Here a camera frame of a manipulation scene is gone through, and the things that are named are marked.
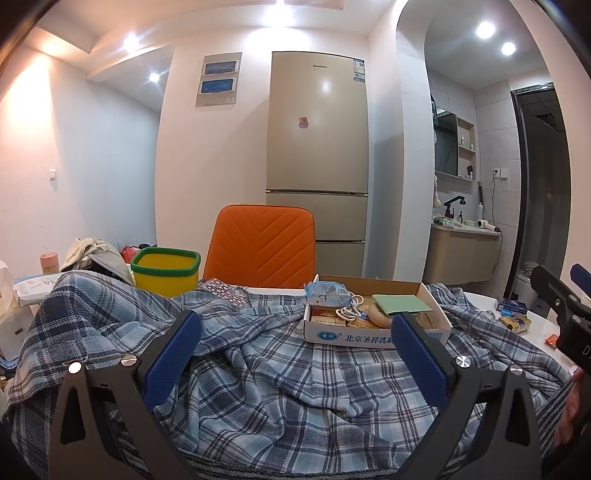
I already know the blue tissue packet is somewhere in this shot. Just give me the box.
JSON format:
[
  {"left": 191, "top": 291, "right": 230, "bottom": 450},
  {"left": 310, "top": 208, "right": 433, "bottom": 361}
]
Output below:
[{"left": 305, "top": 281, "right": 352, "bottom": 305}]

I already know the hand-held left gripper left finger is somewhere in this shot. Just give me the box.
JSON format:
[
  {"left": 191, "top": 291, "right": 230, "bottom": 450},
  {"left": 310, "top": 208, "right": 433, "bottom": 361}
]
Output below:
[{"left": 48, "top": 309, "right": 204, "bottom": 480}]

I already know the green pad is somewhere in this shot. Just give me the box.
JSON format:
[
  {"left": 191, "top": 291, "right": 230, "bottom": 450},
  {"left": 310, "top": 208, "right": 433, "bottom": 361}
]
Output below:
[{"left": 372, "top": 294, "right": 432, "bottom": 317}]

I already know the yellow bin with green rim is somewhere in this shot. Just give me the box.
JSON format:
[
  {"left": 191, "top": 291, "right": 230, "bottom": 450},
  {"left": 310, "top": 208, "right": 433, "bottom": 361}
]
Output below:
[{"left": 130, "top": 248, "right": 201, "bottom": 298}]

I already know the beige refrigerator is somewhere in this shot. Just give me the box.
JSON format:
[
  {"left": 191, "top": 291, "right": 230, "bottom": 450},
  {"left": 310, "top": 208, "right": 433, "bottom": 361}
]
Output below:
[{"left": 265, "top": 51, "right": 369, "bottom": 280}]

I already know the small gold pack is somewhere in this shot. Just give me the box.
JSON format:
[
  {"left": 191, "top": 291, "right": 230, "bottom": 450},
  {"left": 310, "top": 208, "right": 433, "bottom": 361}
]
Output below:
[{"left": 499, "top": 311, "right": 533, "bottom": 334}]

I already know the beige vanity cabinet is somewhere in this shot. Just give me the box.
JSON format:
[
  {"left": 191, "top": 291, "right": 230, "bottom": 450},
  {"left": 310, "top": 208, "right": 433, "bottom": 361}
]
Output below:
[{"left": 429, "top": 224, "right": 502, "bottom": 284}]

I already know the white cable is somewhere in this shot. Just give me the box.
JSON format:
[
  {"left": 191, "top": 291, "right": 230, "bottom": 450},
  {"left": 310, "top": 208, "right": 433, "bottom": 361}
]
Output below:
[{"left": 335, "top": 293, "right": 370, "bottom": 321}]

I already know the beige round hand warmer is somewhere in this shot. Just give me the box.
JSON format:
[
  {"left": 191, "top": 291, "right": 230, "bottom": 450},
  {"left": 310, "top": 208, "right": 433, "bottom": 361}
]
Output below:
[{"left": 367, "top": 302, "right": 399, "bottom": 328}]

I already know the flat white box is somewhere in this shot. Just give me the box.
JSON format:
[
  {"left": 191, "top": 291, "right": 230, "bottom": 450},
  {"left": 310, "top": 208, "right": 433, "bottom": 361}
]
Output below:
[{"left": 13, "top": 272, "right": 65, "bottom": 305}]

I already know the orange chair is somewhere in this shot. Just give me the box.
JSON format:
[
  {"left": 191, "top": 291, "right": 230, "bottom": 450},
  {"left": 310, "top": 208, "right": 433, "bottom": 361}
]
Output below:
[{"left": 203, "top": 204, "right": 317, "bottom": 289}]

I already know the white toilet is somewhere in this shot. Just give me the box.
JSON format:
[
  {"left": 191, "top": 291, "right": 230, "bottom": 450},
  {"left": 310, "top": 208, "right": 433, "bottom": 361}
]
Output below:
[{"left": 515, "top": 261, "right": 539, "bottom": 301}]

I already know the mirror cabinet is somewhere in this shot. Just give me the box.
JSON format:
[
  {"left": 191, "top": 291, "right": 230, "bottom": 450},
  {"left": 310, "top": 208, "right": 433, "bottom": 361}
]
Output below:
[{"left": 434, "top": 106, "right": 476, "bottom": 183}]

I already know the grey wall panel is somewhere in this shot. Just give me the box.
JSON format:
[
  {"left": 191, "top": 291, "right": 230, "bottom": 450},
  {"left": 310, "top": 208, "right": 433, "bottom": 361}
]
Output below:
[{"left": 196, "top": 52, "right": 243, "bottom": 107}]

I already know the beige cloth pile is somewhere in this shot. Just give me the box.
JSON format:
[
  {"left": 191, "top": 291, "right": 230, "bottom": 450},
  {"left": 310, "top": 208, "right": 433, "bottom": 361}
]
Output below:
[{"left": 60, "top": 237, "right": 134, "bottom": 284}]

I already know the silver pill blister sheet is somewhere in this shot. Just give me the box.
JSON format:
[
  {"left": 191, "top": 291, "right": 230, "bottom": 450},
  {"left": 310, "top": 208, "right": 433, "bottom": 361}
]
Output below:
[{"left": 198, "top": 278, "right": 247, "bottom": 308}]

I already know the shallow cardboard box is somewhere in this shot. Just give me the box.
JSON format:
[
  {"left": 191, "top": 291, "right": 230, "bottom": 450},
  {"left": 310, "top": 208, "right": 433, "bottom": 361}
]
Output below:
[{"left": 302, "top": 274, "right": 454, "bottom": 348}]

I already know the person's right hand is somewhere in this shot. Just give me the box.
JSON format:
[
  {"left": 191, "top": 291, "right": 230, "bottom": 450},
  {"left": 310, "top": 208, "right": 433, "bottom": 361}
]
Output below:
[{"left": 554, "top": 367, "right": 591, "bottom": 446}]

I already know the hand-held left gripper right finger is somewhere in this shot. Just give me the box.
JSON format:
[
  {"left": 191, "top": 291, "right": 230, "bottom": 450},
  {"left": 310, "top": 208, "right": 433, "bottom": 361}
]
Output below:
[{"left": 390, "top": 311, "right": 544, "bottom": 480}]

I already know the blue plaid blanket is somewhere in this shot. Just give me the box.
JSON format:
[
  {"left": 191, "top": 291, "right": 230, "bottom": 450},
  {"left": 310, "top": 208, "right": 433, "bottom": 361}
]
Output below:
[{"left": 7, "top": 271, "right": 573, "bottom": 480}]

